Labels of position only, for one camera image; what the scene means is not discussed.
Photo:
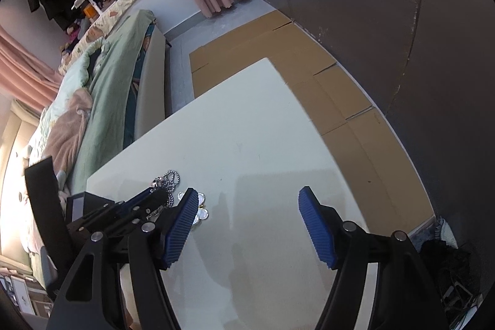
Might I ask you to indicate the dark clutter pile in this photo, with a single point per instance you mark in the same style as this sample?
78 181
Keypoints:
444 260

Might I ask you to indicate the bed with beige headboard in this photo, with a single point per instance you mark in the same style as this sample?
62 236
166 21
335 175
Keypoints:
152 90

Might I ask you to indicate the white table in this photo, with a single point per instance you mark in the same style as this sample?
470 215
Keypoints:
309 63

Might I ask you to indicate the pink floral blanket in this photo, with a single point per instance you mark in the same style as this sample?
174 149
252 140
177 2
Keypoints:
69 129

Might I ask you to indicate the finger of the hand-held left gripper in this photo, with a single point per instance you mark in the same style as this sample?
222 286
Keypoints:
152 208
133 201

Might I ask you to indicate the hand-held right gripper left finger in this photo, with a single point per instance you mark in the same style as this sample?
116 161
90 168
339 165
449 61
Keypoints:
180 227

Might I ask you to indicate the orange container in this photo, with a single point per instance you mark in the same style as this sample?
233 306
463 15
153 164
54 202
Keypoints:
90 11

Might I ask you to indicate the black flat panel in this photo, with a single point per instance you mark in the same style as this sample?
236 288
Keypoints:
48 206

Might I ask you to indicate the printed window seat cushion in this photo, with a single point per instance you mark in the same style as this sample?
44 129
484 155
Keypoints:
127 1

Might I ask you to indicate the cartoon printed mattress cover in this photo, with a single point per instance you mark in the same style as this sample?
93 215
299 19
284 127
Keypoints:
130 121

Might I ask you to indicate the pale green quilt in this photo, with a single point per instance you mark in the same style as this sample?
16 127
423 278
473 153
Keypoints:
73 75

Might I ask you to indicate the plush toys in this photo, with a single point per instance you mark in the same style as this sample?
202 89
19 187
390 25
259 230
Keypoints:
73 36

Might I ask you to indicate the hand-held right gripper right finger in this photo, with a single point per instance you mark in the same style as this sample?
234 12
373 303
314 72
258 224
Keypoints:
317 229

